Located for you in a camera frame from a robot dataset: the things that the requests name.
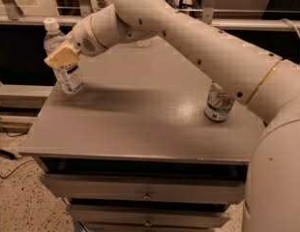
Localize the green 7up can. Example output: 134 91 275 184
204 82 235 122

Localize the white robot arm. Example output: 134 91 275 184
45 0 300 232

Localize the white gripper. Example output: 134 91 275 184
45 15 106 69

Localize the grey drawer cabinet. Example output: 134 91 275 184
20 39 264 232

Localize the blue labelled plastic bottle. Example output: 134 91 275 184
44 17 83 94

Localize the clear water bottle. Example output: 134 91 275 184
135 40 151 48

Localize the top grey drawer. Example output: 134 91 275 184
41 174 244 204

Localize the metal railing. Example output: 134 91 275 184
0 0 300 31

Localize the grey drawer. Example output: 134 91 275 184
67 205 229 228
41 174 244 204

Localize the black floor cable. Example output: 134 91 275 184
0 123 37 180

